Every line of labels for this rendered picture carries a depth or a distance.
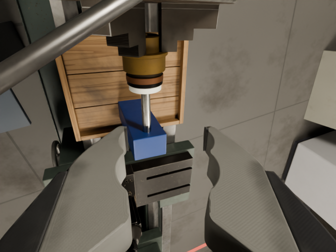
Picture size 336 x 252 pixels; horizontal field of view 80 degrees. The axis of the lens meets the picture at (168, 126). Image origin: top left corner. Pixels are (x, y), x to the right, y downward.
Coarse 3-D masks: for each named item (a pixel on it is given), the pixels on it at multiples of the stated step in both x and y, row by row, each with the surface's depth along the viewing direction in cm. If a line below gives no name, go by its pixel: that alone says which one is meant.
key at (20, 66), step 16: (112, 0) 12; (128, 0) 13; (80, 16) 11; (96, 16) 12; (112, 16) 12; (64, 32) 11; (80, 32) 11; (32, 48) 10; (48, 48) 11; (64, 48) 11; (0, 64) 10; (16, 64) 10; (32, 64) 11; (0, 80) 10; (16, 80) 10
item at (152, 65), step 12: (156, 36) 36; (156, 48) 37; (132, 60) 36; (144, 60) 36; (156, 60) 37; (132, 72) 37; (144, 72) 37; (156, 72) 38; (132, 84) 39; (144, 84) 39; (156, 84) 40
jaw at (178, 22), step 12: (168, 12) 35; (180, 12) 35; (192, 12) 36; (204, 12) 36; (216, 12) 36; (168, 24) 36; (180, 24) 36; (192, 24) 37; (204, 24) 37; (216, 24) 37; (168, 36) 37; (180, 36) 37; (192, 36) 38; (168, 48) 38
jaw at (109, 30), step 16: (80, 0) 24; (96, 0) 24; (128, 16) 28; (144, 16) 33; (96, 32) 26; (112, 32) 25; (128, 32) 29; (144, 32) 34; (128, 48) 33; (144, 48) 35
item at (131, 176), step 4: (128, 164) 65; (128, 168) 63; (128, 172) 62; (132, 172) 62; (128, 176) 61; (132, 176) 62; (124, 180) 61; (128, 180) 62; (132, 180) 63; (124, 184) 62; (128, 184) 63; (132, 184) 63; (128, 188) 64; (132, 188) 64; (128, 192) 64; (132, 192) 65; (132, 196) 66
